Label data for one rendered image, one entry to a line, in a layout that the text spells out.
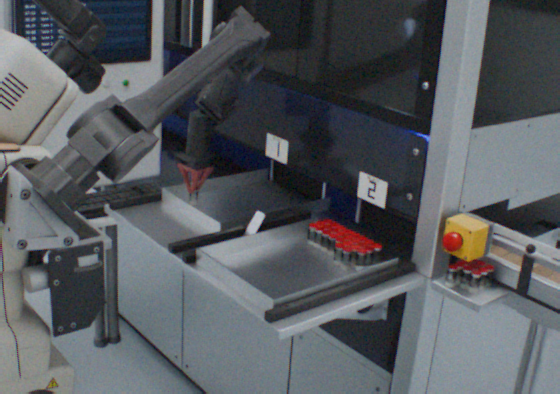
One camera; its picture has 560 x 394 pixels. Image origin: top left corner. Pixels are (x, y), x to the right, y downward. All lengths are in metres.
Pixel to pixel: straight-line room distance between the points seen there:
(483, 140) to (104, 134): 0.82
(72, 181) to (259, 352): 1.21
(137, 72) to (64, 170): 1.12
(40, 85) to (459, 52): 0.77
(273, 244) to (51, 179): 0.73
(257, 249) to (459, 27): 0.64
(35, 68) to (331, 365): 1.12
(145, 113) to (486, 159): 0.78
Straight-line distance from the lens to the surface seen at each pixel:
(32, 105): 1.16
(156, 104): 1.14
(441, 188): 1.50
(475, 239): 1.48
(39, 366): 1.33
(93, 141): 1.07
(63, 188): 1.04
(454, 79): 1.45
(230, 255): 1.58
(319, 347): 1.91
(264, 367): 2.15
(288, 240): 1.67
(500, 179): 1.67
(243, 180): 2.00
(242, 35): 1.28
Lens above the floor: 1.57
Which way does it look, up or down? 20 degrees down
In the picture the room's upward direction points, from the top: 4 degrees clockwise
